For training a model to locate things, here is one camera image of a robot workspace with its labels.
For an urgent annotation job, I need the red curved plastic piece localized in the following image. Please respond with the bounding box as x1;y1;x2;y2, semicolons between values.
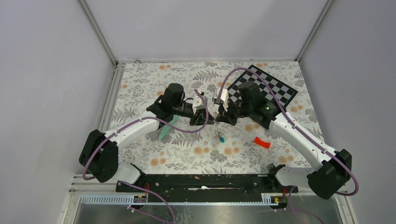
254;137;271;149

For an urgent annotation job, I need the floral patterned table mat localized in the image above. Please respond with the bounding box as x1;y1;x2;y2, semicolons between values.
110;62;309;174

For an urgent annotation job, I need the mint green plastic stick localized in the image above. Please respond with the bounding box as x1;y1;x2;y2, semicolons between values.
158;115;179;140

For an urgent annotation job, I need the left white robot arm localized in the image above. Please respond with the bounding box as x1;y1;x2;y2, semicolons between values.
78;83;214;192

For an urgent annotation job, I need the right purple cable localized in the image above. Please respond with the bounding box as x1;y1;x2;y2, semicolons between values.
216;67;360;224

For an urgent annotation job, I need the metal key holder plate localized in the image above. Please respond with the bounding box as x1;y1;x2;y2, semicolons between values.
216;122;223;143

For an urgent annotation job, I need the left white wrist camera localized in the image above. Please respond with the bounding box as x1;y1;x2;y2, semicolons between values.
192;89;207;114

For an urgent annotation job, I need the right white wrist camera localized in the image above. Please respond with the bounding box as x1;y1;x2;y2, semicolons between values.
212;89;229;112

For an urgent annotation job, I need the purple cable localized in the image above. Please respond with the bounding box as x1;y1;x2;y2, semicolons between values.
216;67;360;224
81;89;210;224

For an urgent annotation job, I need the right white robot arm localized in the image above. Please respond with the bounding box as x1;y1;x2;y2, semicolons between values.
213;81;352;199

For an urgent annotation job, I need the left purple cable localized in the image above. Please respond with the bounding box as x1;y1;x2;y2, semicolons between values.
81;89;210;224

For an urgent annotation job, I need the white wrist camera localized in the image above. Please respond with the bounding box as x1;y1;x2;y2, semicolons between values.
212;89;229;112
192;89;207;114

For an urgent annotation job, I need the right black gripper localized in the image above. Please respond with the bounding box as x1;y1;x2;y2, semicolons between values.
215;97;253;126

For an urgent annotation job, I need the white slotted cable duct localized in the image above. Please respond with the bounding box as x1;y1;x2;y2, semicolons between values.
80;194;278;206

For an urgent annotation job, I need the black white checkerboard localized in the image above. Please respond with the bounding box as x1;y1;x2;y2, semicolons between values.
223;65;299;131

